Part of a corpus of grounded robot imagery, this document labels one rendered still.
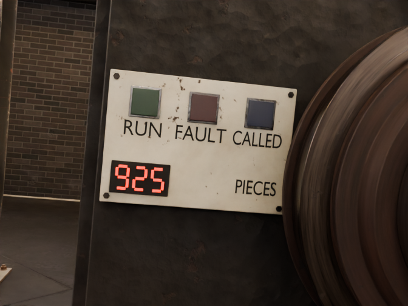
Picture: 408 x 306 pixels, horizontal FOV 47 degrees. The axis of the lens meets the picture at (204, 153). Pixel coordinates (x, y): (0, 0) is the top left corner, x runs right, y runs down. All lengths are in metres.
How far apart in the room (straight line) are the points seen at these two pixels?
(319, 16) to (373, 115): 0.22
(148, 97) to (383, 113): 0.30
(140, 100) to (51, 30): 6.23
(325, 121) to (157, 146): 0.23
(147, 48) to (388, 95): 0.32
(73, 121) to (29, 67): 0.92
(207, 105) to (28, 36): 6.31
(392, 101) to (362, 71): 0.05
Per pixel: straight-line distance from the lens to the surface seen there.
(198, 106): 0.64
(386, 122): 0.56
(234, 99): 0.66
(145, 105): 0.64
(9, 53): 3.51
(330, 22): 0.73
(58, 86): 6.74
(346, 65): 0.63
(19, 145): 6.85
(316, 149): 0.55
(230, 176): 0.66
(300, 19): 0.71
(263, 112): 0.66
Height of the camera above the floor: 1.17
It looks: 3 degrees down
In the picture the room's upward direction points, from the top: 6 degrees clockwise
